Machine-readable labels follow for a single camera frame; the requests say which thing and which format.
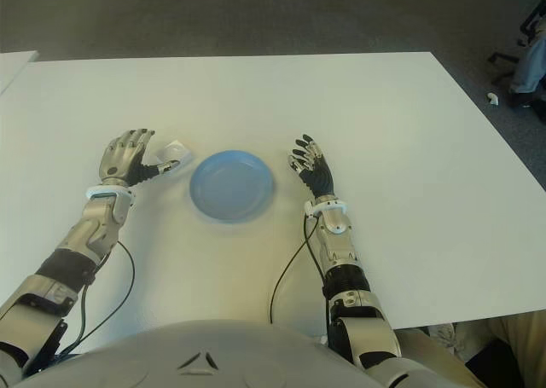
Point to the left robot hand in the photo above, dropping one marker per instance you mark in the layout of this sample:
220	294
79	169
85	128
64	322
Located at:
121	158

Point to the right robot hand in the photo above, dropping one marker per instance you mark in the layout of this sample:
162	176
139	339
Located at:
322	177

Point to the white charger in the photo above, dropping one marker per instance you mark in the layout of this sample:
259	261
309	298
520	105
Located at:
177	151

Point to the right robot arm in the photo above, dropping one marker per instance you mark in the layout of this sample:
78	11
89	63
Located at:
371	324

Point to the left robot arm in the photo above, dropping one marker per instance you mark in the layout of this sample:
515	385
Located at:
94	226

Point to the blue plate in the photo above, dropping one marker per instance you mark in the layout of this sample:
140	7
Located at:
232	187

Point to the white side table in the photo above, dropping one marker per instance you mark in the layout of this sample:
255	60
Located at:
13	66

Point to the small white floor object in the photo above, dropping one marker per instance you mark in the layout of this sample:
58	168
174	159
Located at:
493	99

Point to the white patterned shoe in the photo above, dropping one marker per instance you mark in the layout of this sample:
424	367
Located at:
443	334

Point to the black shoe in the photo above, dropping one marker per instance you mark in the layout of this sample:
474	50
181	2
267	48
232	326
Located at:
518	100

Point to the grey robot torso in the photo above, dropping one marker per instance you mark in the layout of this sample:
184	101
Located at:
192	362

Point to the black office chair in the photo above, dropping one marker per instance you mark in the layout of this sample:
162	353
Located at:
503	58

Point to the person in beige trousers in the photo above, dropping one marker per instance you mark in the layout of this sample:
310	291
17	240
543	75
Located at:
524	341

